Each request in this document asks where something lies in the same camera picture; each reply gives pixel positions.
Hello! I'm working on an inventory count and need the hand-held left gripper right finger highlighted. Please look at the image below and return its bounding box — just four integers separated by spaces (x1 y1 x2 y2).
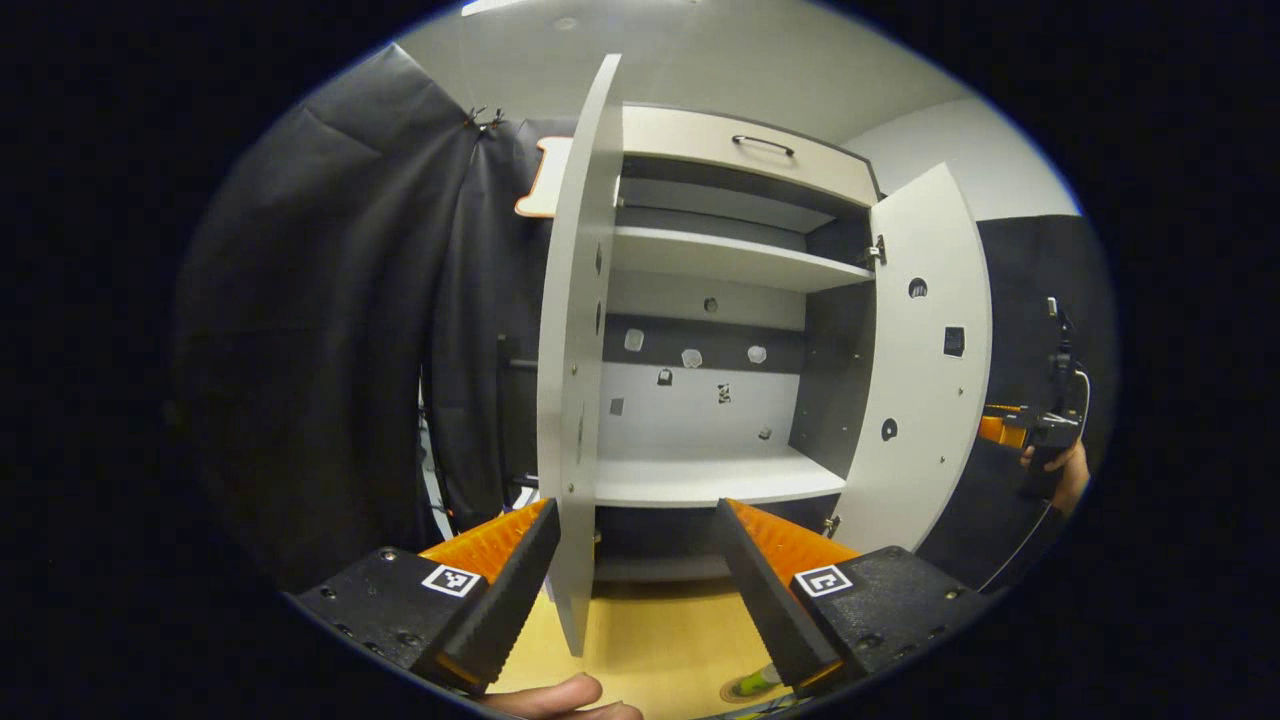
713 498 991 698

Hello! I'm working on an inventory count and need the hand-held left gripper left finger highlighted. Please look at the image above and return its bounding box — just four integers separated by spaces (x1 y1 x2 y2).
285 498 563 698

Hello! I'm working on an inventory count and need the white cabinet door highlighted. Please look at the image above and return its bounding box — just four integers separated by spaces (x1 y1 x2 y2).
830 163 994 554
536 53 624 658

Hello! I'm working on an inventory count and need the green label clear bottle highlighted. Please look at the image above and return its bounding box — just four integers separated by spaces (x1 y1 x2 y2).
735 663 801 717

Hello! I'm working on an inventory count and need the white cabinet shelf board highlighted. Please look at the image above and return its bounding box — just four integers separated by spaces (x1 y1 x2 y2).
595 445 848 509
612 225 876 294

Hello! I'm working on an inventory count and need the white and grey cabinet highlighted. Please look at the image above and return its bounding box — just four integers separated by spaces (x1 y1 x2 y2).
595 100 886 586

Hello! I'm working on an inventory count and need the cream cabinet drawer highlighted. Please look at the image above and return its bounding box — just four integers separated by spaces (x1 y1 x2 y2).
620 103 881 209

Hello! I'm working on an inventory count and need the thin grey cable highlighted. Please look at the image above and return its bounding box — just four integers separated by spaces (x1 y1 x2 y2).
978 370 1093 593

